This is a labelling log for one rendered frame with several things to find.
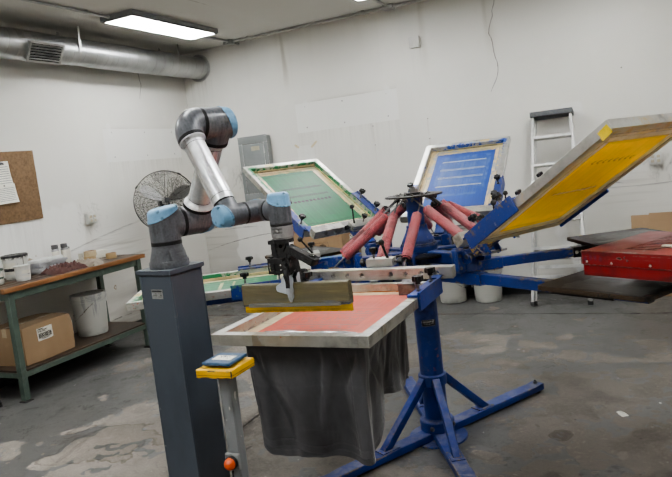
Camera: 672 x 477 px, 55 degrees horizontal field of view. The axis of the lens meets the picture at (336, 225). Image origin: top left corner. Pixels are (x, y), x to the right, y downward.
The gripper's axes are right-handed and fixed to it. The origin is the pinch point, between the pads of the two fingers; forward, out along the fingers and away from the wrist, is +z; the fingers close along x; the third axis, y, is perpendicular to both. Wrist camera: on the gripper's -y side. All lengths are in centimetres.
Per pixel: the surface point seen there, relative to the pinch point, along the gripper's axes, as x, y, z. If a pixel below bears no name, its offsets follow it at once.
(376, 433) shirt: -8, -20, 50
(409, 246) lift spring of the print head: -99, -7, 0
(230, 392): 29.3, 9.8, 22.4
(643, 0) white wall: -463, -118, -151
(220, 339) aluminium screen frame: 10.2, 25.3, 11.9
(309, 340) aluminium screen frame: 10.2, -8.9, 11.7
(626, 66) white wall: -463, -101, -97
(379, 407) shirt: -10.5, -21.3, 41.4
